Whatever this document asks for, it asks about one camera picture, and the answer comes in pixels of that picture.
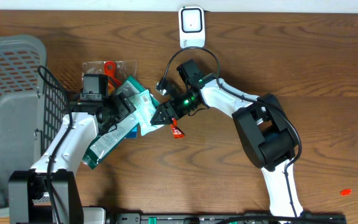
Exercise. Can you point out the grey plastic basket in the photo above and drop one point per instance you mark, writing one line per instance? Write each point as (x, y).
(30, 111)

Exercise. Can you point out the white barcode scanner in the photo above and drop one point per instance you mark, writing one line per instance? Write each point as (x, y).
(191, 27)

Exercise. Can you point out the red snack stick packet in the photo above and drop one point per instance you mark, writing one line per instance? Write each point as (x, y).
(176, 131)

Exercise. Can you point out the red packaged item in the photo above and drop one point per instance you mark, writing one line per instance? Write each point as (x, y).
(119, 71)

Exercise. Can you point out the green packaged item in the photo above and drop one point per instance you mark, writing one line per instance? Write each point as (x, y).
(101, 146)

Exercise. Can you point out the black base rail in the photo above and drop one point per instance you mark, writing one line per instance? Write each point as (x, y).
(213, 218)

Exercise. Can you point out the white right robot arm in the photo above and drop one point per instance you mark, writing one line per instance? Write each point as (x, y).
(268, 139)

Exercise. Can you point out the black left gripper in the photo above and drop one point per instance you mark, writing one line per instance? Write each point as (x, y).
(124, 101)

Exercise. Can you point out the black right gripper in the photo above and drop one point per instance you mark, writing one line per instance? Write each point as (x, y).
(168, 109)

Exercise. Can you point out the small red floor marker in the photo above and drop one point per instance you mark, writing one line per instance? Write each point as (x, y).
(346, 192)

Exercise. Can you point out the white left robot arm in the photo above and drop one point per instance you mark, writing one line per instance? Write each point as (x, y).
(47, 192)

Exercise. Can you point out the pale green small packet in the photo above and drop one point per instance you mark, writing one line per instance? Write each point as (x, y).
(144, 112)

